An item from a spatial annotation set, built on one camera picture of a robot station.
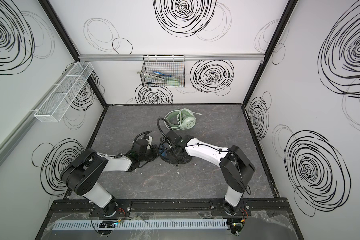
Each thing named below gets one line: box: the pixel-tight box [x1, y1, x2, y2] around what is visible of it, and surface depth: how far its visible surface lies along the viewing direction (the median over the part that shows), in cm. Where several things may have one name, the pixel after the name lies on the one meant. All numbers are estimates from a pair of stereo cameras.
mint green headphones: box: [164, 108, 202, 131], surface depth 104 cm
